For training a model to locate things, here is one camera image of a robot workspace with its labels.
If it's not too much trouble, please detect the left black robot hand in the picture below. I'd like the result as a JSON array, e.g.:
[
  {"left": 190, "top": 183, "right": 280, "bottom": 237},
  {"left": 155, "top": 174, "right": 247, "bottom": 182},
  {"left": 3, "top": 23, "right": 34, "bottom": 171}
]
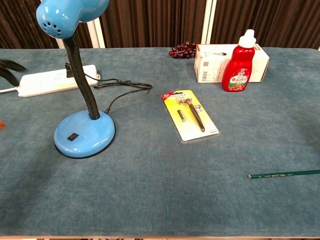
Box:
[{"left": 0, "top": 59, "right": 28, "bottom": 87}]

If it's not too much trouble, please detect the blue gooseneck desk lamp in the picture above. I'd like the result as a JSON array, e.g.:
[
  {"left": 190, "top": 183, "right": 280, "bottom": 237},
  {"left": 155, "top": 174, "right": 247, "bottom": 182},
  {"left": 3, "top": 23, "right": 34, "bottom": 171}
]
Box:
[{"left": 35, "top": 0, "right": 117, "bottom": 159}]

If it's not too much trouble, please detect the white power strip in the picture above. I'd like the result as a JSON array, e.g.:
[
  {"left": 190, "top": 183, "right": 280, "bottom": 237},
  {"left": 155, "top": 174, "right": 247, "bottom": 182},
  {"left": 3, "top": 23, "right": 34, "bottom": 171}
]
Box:
[{"left": 0, "top": 64, "right": 101, "bottom": 98}]

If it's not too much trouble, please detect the brown pleated curtain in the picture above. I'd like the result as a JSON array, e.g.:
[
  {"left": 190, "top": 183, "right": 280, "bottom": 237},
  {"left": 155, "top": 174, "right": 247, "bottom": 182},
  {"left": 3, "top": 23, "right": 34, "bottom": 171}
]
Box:
[{"left": 0, "top": 0, "right": 320, "bottom": 50}]

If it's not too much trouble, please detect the blue-grey table cloth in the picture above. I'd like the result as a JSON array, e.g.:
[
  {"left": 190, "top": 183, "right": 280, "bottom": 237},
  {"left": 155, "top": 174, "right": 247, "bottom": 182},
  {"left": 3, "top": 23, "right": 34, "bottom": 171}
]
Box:
[{"left": 0, "top": 47, "right": 320, "bottom": 238}]

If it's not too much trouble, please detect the dark red grape bunch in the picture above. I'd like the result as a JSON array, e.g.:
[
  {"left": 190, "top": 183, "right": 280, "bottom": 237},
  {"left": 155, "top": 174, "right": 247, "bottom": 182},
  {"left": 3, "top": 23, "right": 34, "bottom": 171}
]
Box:
[{"left": 168, "top": 41, "right": 198, "bottom": 60}]

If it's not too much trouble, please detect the razor in blister pack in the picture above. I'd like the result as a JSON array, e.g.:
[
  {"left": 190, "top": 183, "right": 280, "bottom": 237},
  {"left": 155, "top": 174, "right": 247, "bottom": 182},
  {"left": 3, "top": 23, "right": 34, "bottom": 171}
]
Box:
[{"left": 160, "top": 89, "right": 221, "bottom": 144}]

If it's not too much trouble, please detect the white cardboard box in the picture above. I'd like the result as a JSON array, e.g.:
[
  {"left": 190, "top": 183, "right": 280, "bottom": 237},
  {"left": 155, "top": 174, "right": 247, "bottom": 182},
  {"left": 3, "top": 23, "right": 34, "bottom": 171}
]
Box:
[{"left": 193, "top": 43, "right": 270, "bottom": 84}]

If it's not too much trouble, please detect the red ketchup squeeze bottle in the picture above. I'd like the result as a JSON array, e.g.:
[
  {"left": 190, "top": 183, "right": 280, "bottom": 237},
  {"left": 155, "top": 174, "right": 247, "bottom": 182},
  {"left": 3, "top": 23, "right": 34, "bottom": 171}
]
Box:
[{"left": 221, "top": 29, "right": 256, "bottom": 93}]

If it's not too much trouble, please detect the green pencil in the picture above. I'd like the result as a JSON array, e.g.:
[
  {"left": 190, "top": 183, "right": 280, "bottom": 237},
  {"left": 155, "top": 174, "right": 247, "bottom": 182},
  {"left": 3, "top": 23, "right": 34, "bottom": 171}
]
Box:
[{"left": 247, "top": 169, "right": 320, "bottom": 180}]

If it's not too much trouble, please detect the white window frame post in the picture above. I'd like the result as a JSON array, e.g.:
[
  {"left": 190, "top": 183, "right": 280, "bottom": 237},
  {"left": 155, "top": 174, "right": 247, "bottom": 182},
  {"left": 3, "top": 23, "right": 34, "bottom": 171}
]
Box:
[
  {"left": 55, "top": 18, "right": 106, "bottom": 49},
  {"left": 200, "top": 0, "right": 217, "bottom": 45}
]

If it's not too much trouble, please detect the black power cord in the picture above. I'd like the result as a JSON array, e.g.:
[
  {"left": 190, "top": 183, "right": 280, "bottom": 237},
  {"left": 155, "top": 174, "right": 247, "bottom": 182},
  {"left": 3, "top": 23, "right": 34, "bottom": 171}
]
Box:
[{"left": 64, "top": 62, "right": 153, "bottom": 115}]

